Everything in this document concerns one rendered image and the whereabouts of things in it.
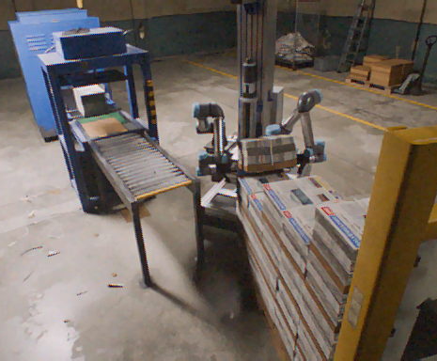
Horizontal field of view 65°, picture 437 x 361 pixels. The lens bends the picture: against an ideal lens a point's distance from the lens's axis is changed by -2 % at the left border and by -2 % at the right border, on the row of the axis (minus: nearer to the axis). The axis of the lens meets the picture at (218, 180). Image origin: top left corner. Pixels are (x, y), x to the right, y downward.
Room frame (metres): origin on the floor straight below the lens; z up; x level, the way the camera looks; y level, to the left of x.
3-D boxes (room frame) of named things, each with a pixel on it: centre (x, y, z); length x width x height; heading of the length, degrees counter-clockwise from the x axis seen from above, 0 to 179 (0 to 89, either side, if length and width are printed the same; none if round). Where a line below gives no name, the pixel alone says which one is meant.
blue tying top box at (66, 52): (3.64, 1.21, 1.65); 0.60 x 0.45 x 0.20; 120
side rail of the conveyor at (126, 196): (2.63, 0.92, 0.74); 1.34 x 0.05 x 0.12; 30
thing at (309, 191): (1.68, -0.46, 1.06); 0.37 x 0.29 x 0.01; 104
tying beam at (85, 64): (3.64, 1.21, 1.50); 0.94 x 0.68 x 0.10; 120
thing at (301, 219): (1.40, -0.53, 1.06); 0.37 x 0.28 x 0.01; 104
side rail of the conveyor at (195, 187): (2.88, 0.49, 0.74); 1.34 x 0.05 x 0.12; 30
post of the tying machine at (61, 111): (3.17, 1.44, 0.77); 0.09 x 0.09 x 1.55; 30
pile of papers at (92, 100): (4.14, 1.50, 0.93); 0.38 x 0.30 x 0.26; 30
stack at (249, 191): (1.81, -0.45, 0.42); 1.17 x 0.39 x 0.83; 13
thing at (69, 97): (4.62, 1.77, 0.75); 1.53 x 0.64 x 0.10; 30
